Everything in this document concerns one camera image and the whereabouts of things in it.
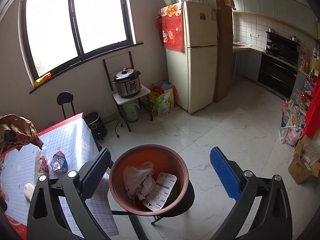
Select colourful bags by fridge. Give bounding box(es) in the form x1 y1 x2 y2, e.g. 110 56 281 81
149 80 175 116

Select plastic bags pile on floor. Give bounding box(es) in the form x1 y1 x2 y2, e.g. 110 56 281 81
279 99 305 147

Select black air fryer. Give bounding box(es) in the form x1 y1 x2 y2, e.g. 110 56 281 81
84 112 107 140

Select white printed paper sheet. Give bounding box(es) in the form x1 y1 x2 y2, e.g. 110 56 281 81
143 172 177 212

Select red cloth on refrigerator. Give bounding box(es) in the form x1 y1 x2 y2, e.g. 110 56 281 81
155 3 184 52

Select person's left hand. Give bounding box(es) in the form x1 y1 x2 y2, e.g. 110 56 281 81
0 183 9 202

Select blue snack wrapper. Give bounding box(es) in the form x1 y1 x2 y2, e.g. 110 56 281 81
50 151 68 173

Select white refrigerator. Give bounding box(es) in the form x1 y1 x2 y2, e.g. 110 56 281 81
166 1 218 114

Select dark framed window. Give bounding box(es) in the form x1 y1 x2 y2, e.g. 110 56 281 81
21 0 136 88

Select clear plastic clamshell container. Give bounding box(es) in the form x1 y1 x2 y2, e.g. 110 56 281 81
34 146 49 183

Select yellow package on windowsill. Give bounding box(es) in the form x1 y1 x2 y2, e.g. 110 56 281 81
34 72 52 87

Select brown snack wrapper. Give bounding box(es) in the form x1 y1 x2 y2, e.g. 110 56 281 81
1 114 43 153

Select white green plastic bag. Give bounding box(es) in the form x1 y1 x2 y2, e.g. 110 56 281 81
123 161 155 200

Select cardboard box on floor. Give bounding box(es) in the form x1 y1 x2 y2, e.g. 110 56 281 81
288 135 319 184

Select silver electric pressure cooker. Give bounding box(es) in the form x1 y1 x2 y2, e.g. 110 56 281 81
112 68 142 98

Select black round-back chair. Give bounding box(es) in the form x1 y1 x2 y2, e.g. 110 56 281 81
56 91 76 120

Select brown plastic trash bin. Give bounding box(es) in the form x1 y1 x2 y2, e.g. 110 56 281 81
109 144 195 217

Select green white kettle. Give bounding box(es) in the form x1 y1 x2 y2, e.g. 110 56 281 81
123 101 140 123

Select red hanging garment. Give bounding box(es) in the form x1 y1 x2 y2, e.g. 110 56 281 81
303 78 320 138

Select black kitchen stove unit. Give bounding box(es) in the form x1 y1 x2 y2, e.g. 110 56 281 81
257 31 300 99

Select black stool under bin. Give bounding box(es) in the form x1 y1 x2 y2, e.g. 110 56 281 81
112 180 195 240

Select small white side table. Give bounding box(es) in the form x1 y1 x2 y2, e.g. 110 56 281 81
112 85 153 132

